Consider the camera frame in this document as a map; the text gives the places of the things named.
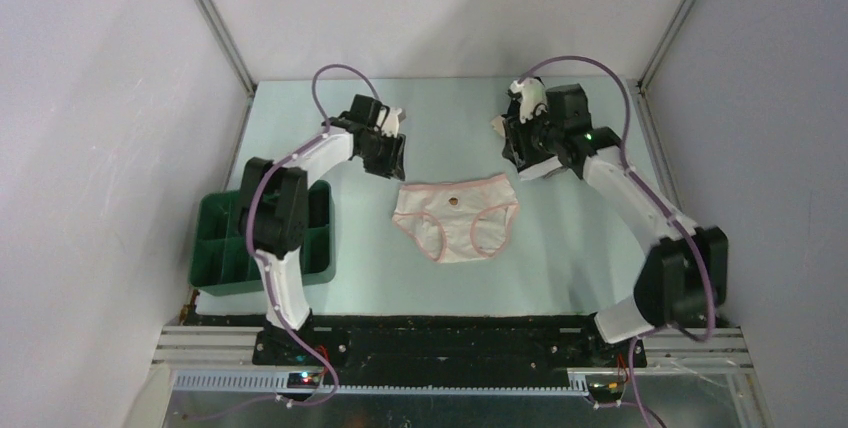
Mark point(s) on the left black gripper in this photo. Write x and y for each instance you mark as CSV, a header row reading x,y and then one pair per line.
x,y
393,165

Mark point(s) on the white pink-trimmed underwear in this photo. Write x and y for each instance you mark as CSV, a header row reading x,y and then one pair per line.
x,y
458,222

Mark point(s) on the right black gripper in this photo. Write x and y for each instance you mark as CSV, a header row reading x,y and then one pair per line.
x,y
515,147

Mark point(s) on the aluminium frame post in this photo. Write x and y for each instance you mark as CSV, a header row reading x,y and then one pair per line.
x,y
227,44
667,39

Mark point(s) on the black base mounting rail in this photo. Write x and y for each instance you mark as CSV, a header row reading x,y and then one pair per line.
x,y
536,351

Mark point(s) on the right aluminium frame post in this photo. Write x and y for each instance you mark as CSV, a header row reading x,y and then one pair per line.
x,y
667,39

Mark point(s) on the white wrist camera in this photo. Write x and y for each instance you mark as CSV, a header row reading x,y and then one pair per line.
x,y
532,97
389,121

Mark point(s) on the green divided storage tray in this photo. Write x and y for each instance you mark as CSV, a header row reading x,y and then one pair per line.
x,y
220,263

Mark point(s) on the black white striped underwear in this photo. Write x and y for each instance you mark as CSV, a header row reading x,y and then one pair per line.
x,y
545,169

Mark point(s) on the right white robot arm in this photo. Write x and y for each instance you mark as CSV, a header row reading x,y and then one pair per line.
x,y
549,130

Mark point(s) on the left aluminium frame post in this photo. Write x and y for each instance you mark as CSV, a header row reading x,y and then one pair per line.
x,y
227,44

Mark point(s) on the cream underwear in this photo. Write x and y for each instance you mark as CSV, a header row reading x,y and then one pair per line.
x,y
497,124

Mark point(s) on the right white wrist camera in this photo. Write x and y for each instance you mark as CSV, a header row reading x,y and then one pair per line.
x,y
532,97

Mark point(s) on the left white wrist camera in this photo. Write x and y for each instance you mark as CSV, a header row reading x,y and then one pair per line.
x,y
389,121

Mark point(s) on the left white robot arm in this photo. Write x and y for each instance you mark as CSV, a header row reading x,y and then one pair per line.
x,y
273,205

